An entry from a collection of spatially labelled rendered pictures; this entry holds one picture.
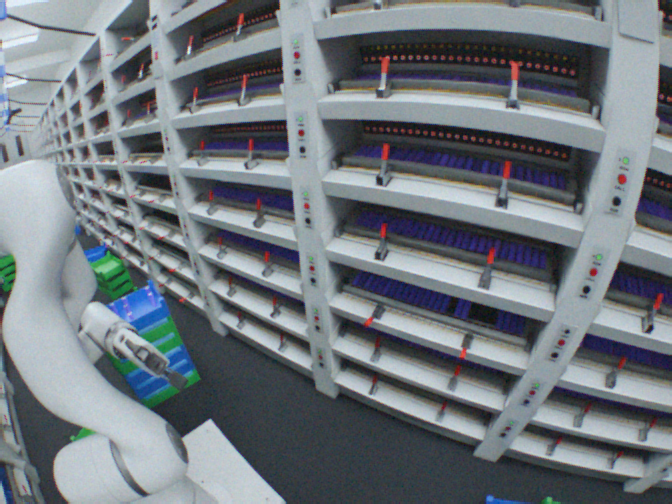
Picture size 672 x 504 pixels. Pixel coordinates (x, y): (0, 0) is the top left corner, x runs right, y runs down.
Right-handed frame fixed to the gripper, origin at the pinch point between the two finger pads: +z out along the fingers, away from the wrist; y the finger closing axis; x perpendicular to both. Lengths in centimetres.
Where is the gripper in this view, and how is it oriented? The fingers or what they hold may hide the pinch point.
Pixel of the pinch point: (171, 375)
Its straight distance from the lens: 64.4
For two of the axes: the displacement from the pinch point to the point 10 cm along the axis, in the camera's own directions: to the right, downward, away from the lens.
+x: -3.7, 7.0, -6.1
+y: 0.5, 6.7, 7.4
